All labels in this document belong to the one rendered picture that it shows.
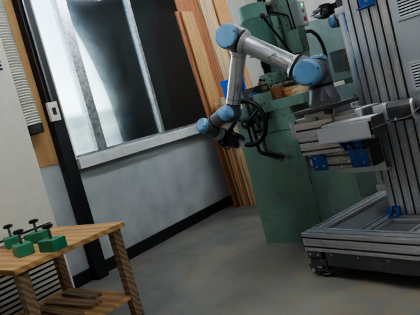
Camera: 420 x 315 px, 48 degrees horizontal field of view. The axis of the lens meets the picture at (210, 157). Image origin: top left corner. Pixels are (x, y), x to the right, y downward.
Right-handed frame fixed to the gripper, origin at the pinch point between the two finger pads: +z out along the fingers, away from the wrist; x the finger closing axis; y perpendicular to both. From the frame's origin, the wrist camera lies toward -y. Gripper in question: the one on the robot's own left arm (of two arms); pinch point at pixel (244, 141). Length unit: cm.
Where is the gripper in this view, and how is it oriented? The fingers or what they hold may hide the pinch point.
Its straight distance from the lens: 263.3
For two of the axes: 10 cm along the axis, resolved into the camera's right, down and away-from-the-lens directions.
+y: -1.0, 9.5, -2.9
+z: 6.8, 2.8, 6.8
